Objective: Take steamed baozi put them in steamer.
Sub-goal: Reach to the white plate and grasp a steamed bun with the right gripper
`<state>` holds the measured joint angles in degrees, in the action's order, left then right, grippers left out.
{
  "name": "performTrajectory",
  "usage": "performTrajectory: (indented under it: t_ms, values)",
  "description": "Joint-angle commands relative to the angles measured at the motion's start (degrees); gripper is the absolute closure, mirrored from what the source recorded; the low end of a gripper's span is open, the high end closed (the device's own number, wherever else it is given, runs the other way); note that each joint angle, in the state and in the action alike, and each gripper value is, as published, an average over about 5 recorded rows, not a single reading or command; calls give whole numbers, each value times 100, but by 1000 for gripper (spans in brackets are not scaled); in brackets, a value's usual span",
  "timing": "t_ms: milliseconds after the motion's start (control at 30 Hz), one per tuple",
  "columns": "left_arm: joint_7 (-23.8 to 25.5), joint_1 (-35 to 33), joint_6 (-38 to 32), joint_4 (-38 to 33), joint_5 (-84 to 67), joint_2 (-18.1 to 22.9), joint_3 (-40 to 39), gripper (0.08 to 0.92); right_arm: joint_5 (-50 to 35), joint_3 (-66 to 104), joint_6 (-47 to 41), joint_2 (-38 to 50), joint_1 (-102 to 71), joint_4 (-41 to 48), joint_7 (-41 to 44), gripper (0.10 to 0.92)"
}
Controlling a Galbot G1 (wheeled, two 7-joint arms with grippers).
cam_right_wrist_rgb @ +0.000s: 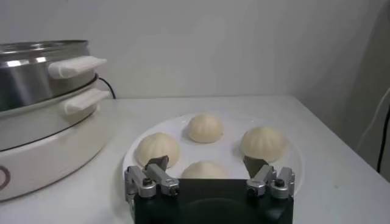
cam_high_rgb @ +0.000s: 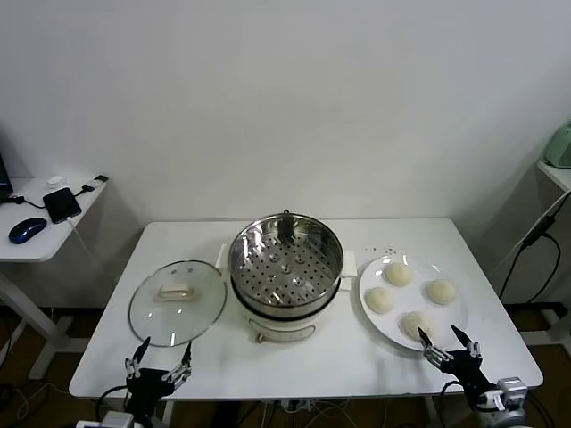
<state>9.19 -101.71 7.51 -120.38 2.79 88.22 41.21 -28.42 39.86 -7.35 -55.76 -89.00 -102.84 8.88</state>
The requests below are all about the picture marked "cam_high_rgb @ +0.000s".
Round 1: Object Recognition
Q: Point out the black power cable with adapter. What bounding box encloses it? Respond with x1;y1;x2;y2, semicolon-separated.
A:
497;215;562;302

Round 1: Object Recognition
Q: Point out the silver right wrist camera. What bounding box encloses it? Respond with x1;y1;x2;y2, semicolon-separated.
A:
494;376;529;409

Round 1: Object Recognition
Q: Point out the black adapter dongle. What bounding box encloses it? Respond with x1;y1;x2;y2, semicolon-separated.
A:
73;174;110;198

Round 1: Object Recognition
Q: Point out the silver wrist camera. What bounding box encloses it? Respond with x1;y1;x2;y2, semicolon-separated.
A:
101;410;137;428
494;376;529;409

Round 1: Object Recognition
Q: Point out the white phone charging cable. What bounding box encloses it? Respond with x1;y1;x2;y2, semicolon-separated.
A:
65;216;100;273

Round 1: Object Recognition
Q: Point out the white round plate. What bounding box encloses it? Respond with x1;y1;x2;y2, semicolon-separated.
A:
359;254;469;352

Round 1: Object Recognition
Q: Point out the white electric cooker pot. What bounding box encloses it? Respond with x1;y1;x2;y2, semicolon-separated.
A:
215;243;358;345

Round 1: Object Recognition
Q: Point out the green appliance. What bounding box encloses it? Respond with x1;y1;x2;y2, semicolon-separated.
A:
543;119;571;169

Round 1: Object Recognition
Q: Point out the white shelf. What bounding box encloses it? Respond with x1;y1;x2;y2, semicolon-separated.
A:
534;158;571;197

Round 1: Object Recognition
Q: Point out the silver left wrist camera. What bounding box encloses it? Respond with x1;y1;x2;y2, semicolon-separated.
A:
101;410;137;428

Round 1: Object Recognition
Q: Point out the black cable with connector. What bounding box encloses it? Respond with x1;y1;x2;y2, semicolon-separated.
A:
0;193;46;210

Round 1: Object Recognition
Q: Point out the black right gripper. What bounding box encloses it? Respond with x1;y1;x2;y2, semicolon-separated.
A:
417;324;497;403

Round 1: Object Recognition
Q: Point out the dark laptop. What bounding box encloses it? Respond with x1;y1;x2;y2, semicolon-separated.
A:
0;128;14;205

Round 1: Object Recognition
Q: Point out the white side desk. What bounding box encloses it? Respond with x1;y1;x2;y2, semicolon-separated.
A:
0;176;109;380

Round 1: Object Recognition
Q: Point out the black smartphone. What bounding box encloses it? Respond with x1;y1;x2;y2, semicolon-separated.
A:
42;186;82;225

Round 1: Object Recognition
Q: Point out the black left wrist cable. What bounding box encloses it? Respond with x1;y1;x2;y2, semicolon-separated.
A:
96;384;131;409

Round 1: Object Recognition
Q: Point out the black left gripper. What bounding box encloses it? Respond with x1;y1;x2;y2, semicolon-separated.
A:
124;336;194;419

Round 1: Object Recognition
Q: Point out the glass pot lid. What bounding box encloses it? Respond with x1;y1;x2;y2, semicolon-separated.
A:
128;259;226;348

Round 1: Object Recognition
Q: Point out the white steamed baozi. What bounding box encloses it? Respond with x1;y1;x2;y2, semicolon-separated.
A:
365;286;396;315
401;310;436;341
384;261;414;286
425;278;459;307

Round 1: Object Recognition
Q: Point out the blue computer mouse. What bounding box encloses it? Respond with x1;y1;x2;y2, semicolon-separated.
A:
8;217;48;245

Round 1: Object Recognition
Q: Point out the stainless steel steamer basket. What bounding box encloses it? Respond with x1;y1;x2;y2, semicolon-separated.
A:
228;208;344;313

